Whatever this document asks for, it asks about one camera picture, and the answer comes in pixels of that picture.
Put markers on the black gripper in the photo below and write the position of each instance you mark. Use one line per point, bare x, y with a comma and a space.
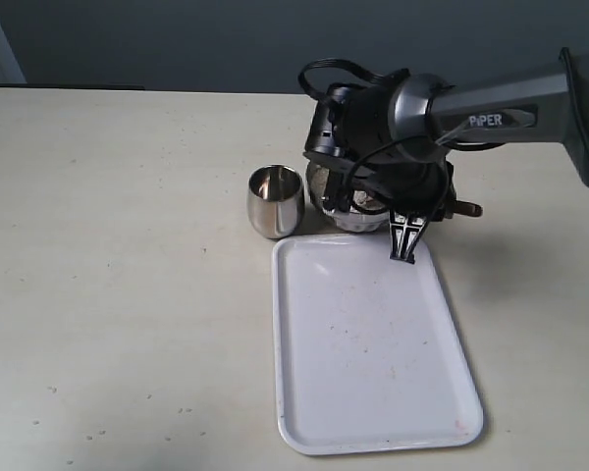
408, 192

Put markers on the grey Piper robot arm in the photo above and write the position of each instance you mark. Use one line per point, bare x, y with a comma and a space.
377, 147

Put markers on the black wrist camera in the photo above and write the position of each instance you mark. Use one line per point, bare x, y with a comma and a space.
321, 136

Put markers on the steel cup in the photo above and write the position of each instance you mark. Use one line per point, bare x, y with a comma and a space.
275, 201

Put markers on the steel bowl with rice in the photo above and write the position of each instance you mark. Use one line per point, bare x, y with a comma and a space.
352, 221

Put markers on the white plastic tray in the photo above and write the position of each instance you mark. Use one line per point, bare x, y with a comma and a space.
367, 357

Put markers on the dark wooden spoon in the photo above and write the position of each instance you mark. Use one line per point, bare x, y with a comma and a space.
366, 204

